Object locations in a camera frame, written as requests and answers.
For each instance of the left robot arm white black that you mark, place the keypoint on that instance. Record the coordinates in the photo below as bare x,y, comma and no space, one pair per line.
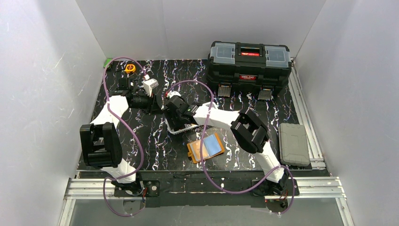
101,147

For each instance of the aluminium right rail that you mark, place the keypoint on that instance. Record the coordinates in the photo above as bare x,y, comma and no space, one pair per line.
303,114

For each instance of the black red toolbox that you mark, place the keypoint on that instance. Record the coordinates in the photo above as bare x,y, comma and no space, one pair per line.
259,69

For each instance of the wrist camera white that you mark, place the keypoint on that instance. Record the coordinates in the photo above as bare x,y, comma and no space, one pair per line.
171,94
149,85

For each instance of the green small object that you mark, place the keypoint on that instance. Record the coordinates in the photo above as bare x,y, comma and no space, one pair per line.
106,63

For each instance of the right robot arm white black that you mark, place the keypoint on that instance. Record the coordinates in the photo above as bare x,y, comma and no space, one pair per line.
247,128

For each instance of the grey plastic case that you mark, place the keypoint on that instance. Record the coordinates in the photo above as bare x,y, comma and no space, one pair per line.
293,145

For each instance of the orange leather card holder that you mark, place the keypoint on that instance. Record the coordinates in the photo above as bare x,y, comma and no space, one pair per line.
212,146

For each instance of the yellow tape measure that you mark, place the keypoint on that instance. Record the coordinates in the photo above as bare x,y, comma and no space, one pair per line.
130,68

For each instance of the orange credit card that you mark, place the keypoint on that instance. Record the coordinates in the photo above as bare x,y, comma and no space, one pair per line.
195,147

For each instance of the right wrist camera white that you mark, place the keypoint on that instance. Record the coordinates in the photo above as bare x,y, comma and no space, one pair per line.
171,94

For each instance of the white plastic basket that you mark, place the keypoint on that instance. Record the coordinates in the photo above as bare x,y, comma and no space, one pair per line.
177,125

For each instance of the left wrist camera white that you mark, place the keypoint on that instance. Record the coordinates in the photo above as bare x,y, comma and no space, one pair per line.
149,85

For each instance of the aluminium rail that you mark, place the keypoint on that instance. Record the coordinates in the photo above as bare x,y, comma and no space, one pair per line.
309,187
303,114

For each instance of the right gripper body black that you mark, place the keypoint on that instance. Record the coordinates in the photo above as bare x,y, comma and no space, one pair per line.
168,110

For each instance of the aluminium front rail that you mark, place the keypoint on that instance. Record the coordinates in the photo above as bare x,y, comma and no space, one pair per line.
309,187

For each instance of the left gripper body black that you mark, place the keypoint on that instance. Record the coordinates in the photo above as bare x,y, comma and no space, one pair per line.
152,103

